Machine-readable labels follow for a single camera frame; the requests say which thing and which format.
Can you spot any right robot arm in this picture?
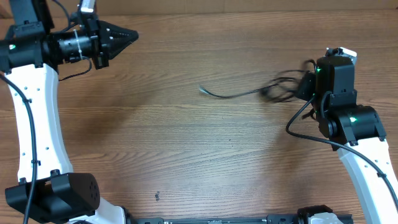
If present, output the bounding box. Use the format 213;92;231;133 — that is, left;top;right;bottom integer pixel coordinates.
296;55;397;223

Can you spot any thin black USB-C cable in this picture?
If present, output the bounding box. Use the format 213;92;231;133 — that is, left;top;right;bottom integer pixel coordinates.
198;81;280;100

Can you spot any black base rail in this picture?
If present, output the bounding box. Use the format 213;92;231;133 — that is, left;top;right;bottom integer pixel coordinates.
127;205;354;224

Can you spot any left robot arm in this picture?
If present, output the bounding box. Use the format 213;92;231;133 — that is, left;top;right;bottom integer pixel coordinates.
1;0;139;223

